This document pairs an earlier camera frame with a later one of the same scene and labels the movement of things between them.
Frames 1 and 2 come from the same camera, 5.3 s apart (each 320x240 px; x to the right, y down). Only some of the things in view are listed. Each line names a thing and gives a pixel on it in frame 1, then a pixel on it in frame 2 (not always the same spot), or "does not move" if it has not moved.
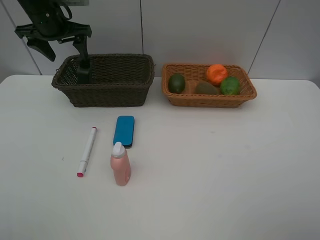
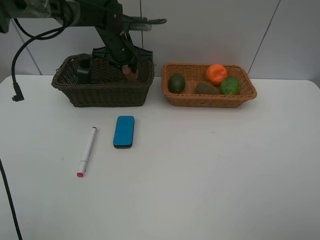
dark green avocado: x=176 y=83 does not move
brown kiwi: x=205 y=88 does not move
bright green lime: x=230 y=86 does not move
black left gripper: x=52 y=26 -> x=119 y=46
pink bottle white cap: x=120 y=163 -> x=132 y=76
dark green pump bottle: x=84 y=72 does not move
